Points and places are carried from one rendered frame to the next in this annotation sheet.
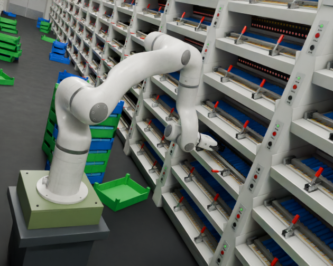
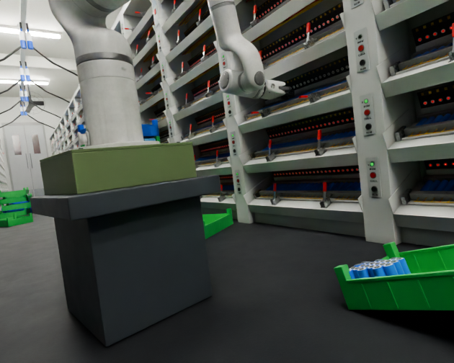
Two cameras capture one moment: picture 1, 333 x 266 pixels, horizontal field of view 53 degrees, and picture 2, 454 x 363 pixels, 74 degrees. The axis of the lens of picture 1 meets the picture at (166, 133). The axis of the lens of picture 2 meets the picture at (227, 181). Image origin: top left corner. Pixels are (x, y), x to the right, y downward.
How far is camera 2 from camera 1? 0.87 m
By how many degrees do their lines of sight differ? 15
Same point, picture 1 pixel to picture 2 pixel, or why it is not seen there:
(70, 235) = (161, 186)
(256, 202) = (381, 73)
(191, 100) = (234, 21)
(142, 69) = not seen: outside the picture
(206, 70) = not seen: hidden behind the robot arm
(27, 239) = (83, 199)
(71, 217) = (148, 163)
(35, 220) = (86, 173)
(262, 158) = (356, 22)
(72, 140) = (99, 34)
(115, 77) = not seen: outside the picture
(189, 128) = (249, 51)
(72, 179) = (125, 108)
